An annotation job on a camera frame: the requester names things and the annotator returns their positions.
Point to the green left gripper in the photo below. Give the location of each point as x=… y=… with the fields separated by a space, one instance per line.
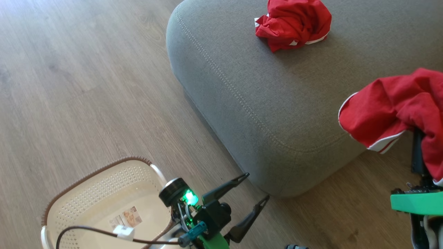
x=216 y=242

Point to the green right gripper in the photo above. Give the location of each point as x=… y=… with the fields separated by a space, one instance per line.
x=418 y=204

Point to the red garment white piping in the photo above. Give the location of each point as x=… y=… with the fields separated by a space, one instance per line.
x=391 y=107

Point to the red shorts with white trim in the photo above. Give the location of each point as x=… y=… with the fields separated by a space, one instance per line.
x=294 y=20

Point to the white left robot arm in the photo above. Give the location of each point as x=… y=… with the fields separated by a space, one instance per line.
x=173 y=241

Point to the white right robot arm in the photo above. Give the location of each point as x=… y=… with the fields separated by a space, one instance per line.
x=432 y=235

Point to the paper sticker inside basket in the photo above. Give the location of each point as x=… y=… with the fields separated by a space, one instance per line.
x=127 y=217

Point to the cream plastic laundry basket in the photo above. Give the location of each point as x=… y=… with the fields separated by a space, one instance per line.
x=100 y=193

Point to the grey fabric sofa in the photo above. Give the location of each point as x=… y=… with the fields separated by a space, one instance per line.
x=277 y=103

